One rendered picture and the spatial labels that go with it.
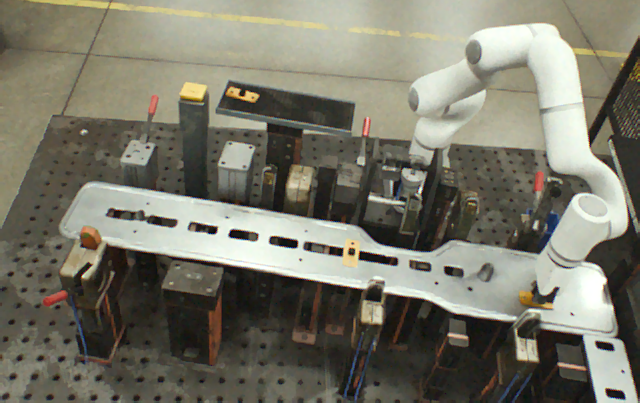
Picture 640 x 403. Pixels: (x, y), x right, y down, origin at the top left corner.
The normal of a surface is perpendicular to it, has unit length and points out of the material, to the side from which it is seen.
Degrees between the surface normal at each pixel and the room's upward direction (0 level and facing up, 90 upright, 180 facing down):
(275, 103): 0
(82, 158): 0
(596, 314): 0
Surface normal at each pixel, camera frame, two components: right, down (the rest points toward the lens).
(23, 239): 0.14, -0.73
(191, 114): -0.11, 0.66
